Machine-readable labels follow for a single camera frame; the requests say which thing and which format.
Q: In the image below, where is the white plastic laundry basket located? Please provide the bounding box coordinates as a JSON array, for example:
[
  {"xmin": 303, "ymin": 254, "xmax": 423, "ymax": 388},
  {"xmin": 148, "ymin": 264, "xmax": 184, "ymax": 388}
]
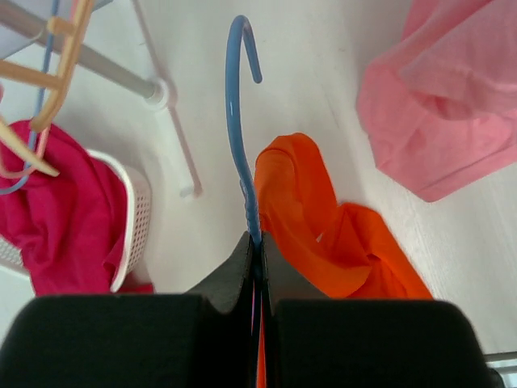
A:
[{"xmin": 0, "ymin": 148, "xmax": 153, "ymax": 293}]

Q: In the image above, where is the blue hanger holding orange shirt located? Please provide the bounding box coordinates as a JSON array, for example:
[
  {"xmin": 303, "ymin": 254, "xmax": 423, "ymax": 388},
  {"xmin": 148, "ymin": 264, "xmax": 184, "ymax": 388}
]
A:
[{"xmin": 225, "ymin": 15, "xmax": 263, "ymax": 247}]

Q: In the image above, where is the beige wooden hanger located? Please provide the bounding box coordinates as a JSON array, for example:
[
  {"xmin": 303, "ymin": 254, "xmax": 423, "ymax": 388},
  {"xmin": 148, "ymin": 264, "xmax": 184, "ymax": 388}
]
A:
[{"xmin": 0, "ymin": 0, "xmax": 96, "ymax": 179}]

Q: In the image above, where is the metal clothes rack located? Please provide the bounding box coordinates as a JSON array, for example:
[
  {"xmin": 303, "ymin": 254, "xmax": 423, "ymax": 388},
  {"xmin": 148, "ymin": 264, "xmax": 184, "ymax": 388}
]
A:
[{"xmin": 1, "ymin": 1, "xmax": 201, "ymax": 199}]

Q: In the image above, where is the pink wire hanger on rack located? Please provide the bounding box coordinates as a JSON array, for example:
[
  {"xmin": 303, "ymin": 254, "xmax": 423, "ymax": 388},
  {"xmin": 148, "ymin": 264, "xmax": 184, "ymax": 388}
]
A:
[{"xmin": 1, "ymin": 118, "xmax": 58, "ymax": 179}]

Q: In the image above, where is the magenta t shirt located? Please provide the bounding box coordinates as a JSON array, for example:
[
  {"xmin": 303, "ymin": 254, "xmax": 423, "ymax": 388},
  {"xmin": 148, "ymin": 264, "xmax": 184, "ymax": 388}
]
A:
[{"xmin": 0, "ymin": 120, "xmax": 154, "ymax": 296}]

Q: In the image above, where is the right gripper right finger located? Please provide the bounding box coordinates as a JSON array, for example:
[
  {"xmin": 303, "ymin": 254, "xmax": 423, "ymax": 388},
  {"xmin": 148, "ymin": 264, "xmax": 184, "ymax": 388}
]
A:
[{"xmin": 258, "ymin": 234, "xmax": 503, "ymax": 387}]

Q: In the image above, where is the orange t shirt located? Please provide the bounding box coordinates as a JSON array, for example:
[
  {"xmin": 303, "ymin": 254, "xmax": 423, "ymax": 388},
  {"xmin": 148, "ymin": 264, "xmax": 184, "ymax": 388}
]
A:
[{"xmin": 253, "ymin": 132, "xmax": 434, "ymax": 388}]

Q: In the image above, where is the pink t shirt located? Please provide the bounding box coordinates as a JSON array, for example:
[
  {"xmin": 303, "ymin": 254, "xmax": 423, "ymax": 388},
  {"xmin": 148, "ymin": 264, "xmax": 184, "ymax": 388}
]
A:
[{"xmin": 357, "ymin": 1, "xmax": 516, "ymax": 202}]

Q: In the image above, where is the blue wire hanger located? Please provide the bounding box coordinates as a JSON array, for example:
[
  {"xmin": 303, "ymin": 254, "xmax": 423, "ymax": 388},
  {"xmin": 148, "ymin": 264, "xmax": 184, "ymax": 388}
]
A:
[{"xmin": 0, "ymin": 0, "xmax": 61, "ymax": 197}]

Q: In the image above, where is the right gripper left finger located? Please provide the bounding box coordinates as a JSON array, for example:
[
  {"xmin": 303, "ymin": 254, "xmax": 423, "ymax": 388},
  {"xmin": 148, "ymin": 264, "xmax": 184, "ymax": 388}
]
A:
[{"xmin": 1, "ymin": 234, "xmax": 254, "ymax": 387}]

